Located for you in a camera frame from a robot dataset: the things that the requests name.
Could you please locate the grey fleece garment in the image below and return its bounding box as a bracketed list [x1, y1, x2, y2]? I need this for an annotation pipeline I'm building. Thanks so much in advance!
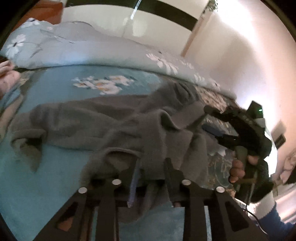
[10, 79, 223, 224]

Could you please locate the blue sleeved right forearm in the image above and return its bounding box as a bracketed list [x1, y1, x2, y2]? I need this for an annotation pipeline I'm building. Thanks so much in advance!
[254, 191, 294, 240]

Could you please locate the right hand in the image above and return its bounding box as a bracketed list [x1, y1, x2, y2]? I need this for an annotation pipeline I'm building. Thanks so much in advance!
[229, 156, 259, 183]

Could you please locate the teal floral bed sheet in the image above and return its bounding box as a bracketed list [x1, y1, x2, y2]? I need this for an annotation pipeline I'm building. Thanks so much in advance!
[1, 65, 236, 240]

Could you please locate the green hanging plant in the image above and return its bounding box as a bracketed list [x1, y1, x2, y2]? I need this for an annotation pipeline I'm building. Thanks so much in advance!
[205, 0, 218, 12]

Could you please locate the pink fluffy folded garment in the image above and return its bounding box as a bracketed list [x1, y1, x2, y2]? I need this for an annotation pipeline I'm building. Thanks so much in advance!
[0, 60, 21, 98]

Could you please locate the light blue floral duvet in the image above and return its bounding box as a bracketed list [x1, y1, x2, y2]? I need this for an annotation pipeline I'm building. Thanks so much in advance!
[1, 18, 236, 99]

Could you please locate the brown wooden headboard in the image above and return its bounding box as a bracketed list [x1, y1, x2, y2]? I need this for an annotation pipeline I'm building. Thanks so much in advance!
[13, 0, 64, 31]

